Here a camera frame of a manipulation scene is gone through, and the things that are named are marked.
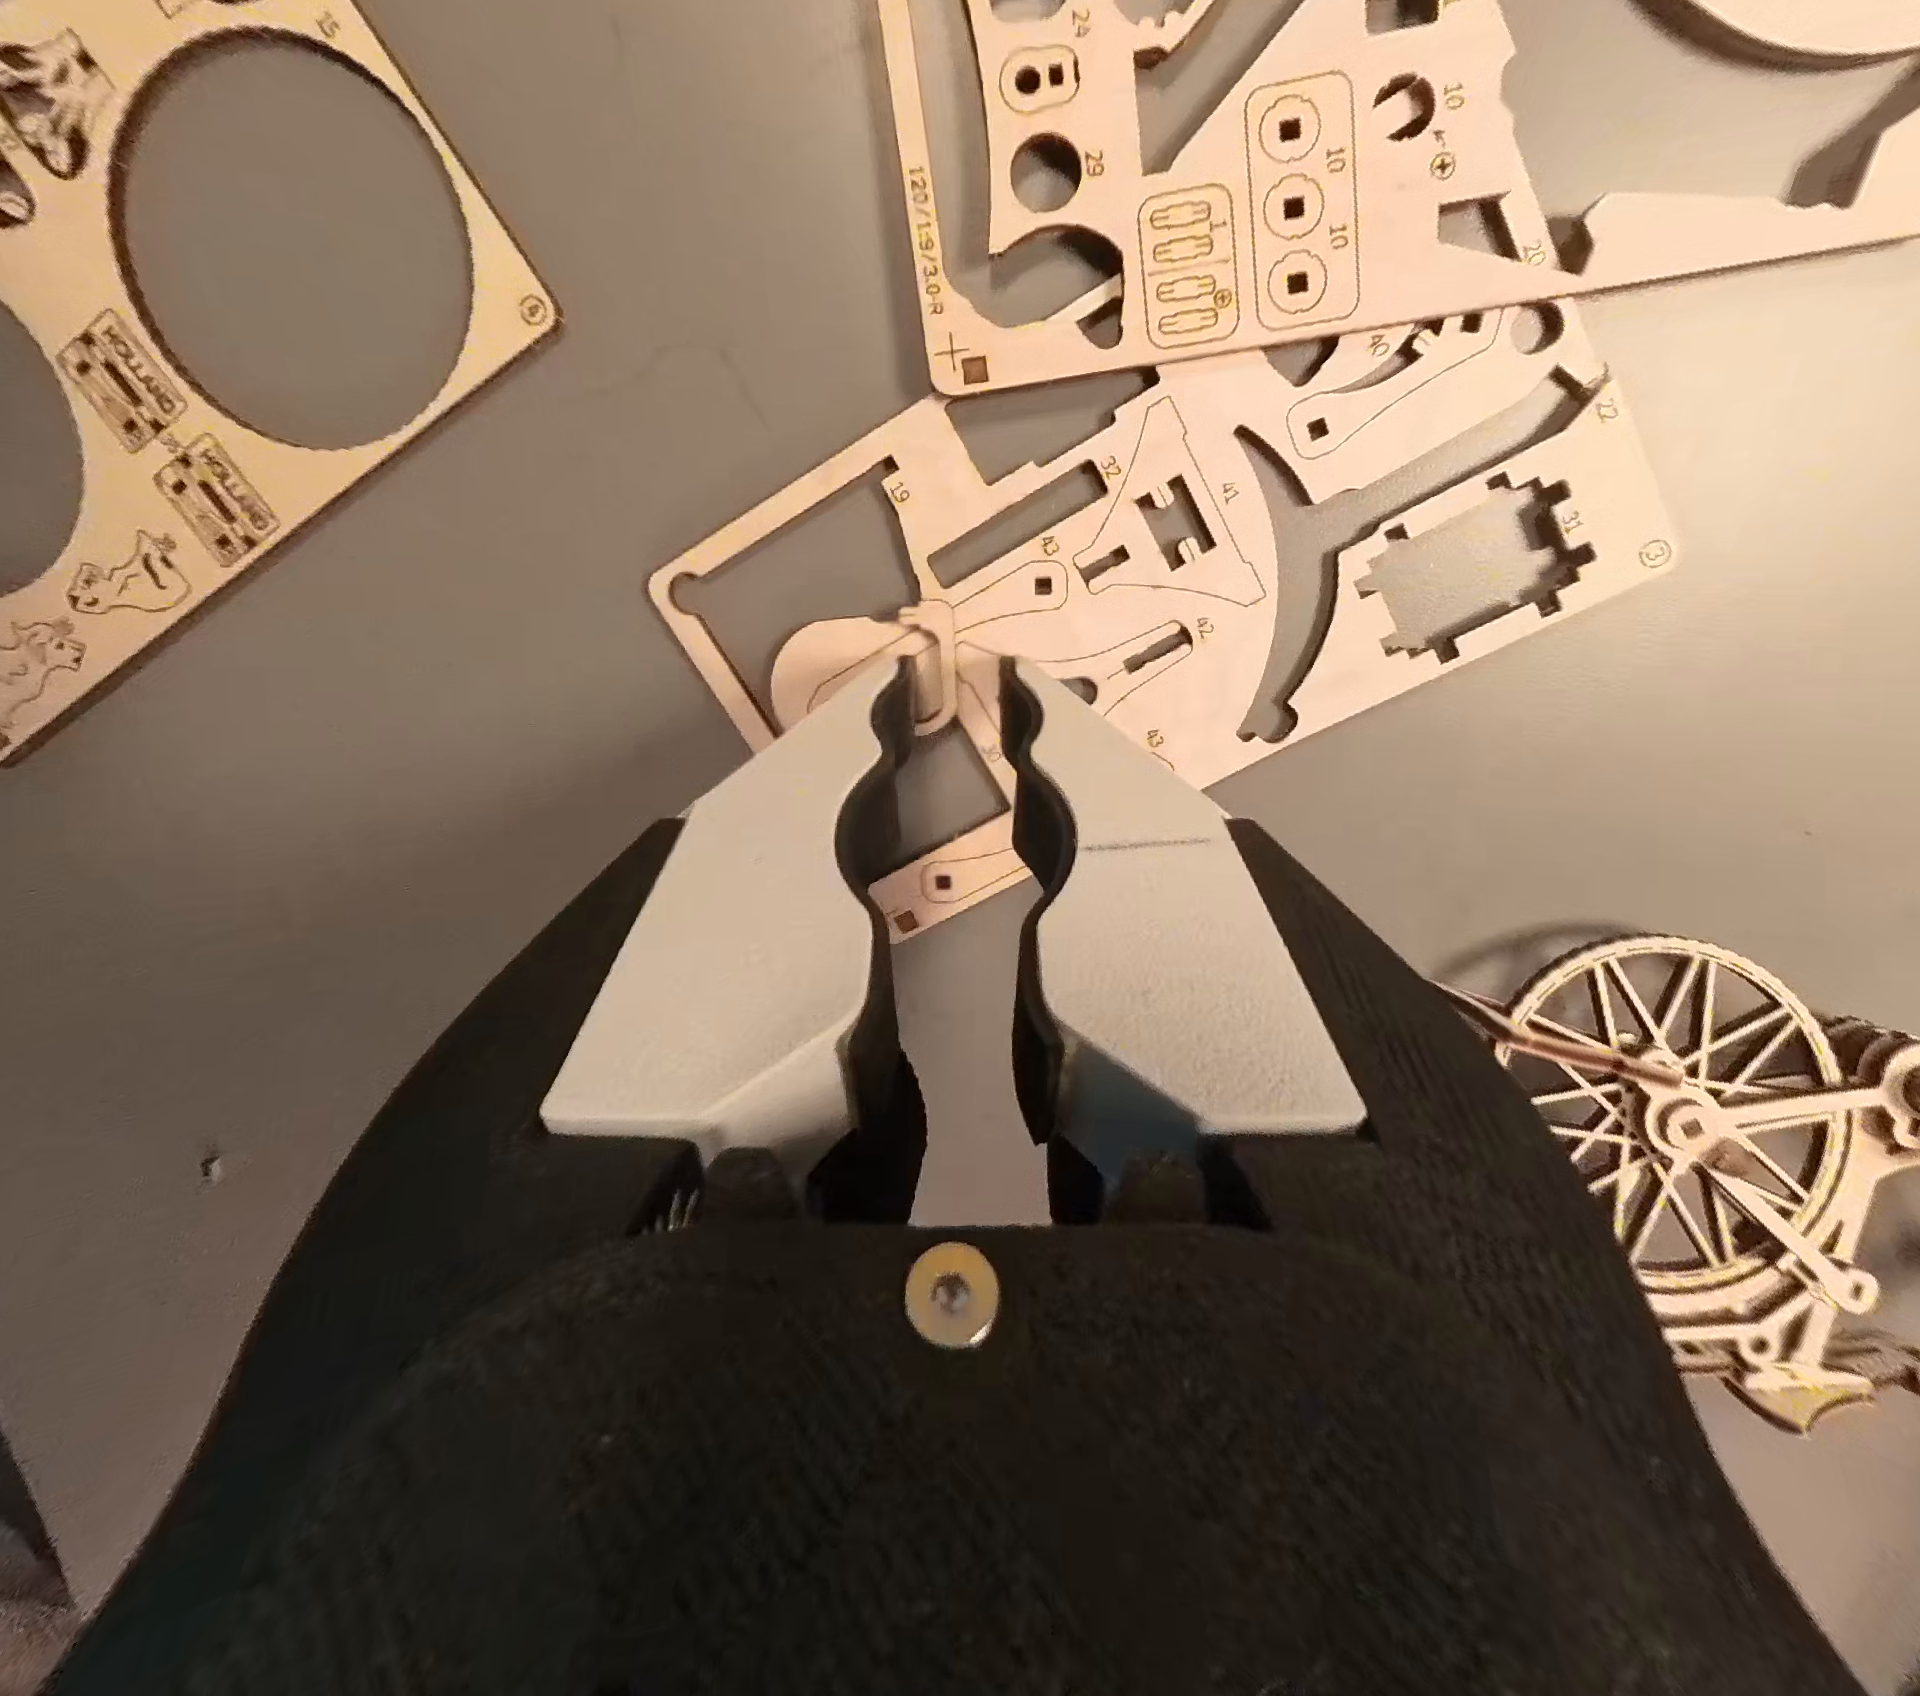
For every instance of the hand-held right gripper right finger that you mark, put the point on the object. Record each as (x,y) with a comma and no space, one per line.
(1200,977)

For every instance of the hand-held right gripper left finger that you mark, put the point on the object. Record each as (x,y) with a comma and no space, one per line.
(704,977)

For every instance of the small wooden link part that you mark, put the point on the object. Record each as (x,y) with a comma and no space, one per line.
(945,676)

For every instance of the wooden sheet with stepped cutout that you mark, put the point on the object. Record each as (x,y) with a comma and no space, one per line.
(1629,496)

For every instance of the wooden bicycle model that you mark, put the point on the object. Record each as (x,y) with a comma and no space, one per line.
(1681,1111)

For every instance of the wooden sheet with many holes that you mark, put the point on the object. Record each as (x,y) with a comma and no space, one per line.
(1501,46)

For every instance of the wooden sheet with round holes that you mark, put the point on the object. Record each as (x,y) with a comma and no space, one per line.
(91,0)

